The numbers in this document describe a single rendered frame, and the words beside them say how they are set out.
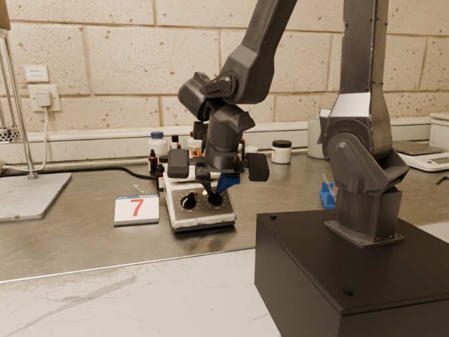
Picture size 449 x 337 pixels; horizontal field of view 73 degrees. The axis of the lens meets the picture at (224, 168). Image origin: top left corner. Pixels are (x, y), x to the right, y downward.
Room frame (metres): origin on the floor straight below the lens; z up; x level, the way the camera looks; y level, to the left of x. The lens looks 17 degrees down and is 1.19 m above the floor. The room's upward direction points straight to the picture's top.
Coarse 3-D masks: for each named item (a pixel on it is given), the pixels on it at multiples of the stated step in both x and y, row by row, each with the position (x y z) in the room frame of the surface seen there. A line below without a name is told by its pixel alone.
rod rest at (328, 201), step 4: (324, 184) 0.72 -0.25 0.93; (332, 184) 0.71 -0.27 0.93; (324, 188) 0.72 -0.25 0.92; (328, 188) 0.72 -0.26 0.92; (332, 188) 0.71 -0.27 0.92; (320, 192) 0.72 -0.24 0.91; (324, 192) 0.72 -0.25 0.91; (328, 192) 0.72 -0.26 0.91; (320, 196) 0.71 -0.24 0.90; (324, 196) 0.69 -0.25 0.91; (328, 196) 0.64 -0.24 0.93; (324, 200) 0.66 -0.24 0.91; (328, 200) 0.64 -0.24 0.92; (332, 200) 0.64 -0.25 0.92; (324, 204) 0.65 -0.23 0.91; (328, 204) 0.64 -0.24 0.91; (332, 204) 0.64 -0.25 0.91; (328, 208) 0.63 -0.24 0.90; (332, 208) 0.63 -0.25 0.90
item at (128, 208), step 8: (120, 200) 0.61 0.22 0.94; (128, 200) 0.61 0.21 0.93; (136, 200) 0.61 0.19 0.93; (144, 200) 0.61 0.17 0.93; (152, 200) 0.61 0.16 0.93; (120, 208) 0.59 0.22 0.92; (128, 208) 0.59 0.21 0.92; (136, 208) 0.59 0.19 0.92; (144, 208) 0.60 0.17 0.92; (152, 208) 0.60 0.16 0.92; (120, 216) 0.58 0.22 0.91; (128, 216) 0.58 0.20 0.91; (136, 216) 0.58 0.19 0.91; (144, 216) 0.58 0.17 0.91
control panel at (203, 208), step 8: (176, 192) 0.58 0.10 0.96; (184, 192) 0.58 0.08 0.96; (192, 192) 0.59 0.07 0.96; (200, 192) 0.59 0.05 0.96; (224, 192) 0.60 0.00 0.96; (176, 200) 0.56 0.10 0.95; (200, 200) 0.57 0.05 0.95; (224, 200) 0.58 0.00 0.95; (176, 208) 0.55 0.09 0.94; (192, 208) 0.55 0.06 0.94; (200, 208) 0.55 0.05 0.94; (208, 208) 0.56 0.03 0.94; (216, 208) 0.56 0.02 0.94; (224, 208) 0.56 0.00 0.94; (232, 208) 0.56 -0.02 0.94; (176, 216) 0.53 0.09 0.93; (184, 216) 0.53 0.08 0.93; (192, 216) 0.54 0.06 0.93; (200, 216) 0.54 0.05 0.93
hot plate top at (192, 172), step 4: (192, 168) 0.66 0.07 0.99; (192, 172) 0.64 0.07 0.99; (188, 176) 0.61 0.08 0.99; (192, 176) 0.61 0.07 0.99; (212, 176) 0.62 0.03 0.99; (216, 176) 0.62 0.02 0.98; (172, 180) 0.60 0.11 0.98; (176, 180) 0.60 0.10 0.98; (180, 180) 0.60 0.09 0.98; (184, 180) 0.60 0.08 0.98; (188, 180) 0.61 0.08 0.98; (192, 180) 0.61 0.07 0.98
